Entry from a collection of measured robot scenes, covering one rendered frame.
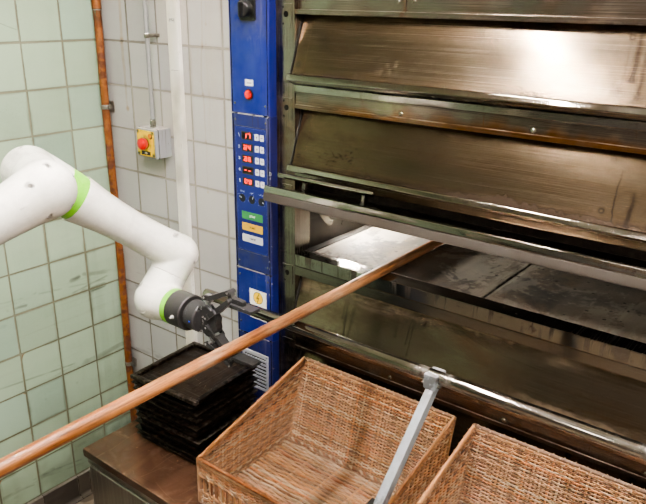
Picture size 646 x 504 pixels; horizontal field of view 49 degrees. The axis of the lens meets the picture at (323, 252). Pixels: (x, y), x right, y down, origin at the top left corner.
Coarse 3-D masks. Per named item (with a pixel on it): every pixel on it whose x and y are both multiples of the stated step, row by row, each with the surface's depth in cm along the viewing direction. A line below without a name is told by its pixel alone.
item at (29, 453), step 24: (384, 264) 205; (336, 288) 188; (288, 312) 174; (312, 312) 178; (264, 336) 165; (216, 360) 153; (168, 384) 143; (120, 408) 135; (72, 432) 127; (24, 456) 120
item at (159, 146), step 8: (136, 128) 242; (144, 128) 239; (152, 128) 239; (160, 128) 239; (168, 128) 240; (144, 136) 240; (152, 136) 237; (160, 136) 238; (168, 136) 241; (152, 144) 238; (160, 144) 239; (168, 144) 242; (144, 152) 242; (152, 152) 239; (160, 152) 240; (168, 152) 243
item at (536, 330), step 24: (312, 264) 217; (336, 264) 212; (360, 264) 213; (384, 288) 203; (408, 288) 197; (432, 288) 196; (456, 312) 190; (480, 312) 185; (504, 312) 182; (528, 312) 182; (552, 336) 174; (576, 336) 170; (600, 336) 169; (624, 360) 165
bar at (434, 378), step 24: (264, 312) 182; (312, 336) 172; (336, 336) 169; (384, 360) 160; (408, 360) 158; (432, 384) 153; (456, 384) 150; (504, 408) 144; (528, 408) 141; (408, 432) 151; (576, 432) 135; (600, 432) 133; (408, 456) 150; (384, 480) 148
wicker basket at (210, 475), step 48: (288, 384) 222; (336, 384) 218; (240, 432) 208; (288, 432) 228; (384, 432) 208; (432, 432) 199; (240, 480) 187; (288, 480) 209; (336, 480) 209; (432, 480) 192
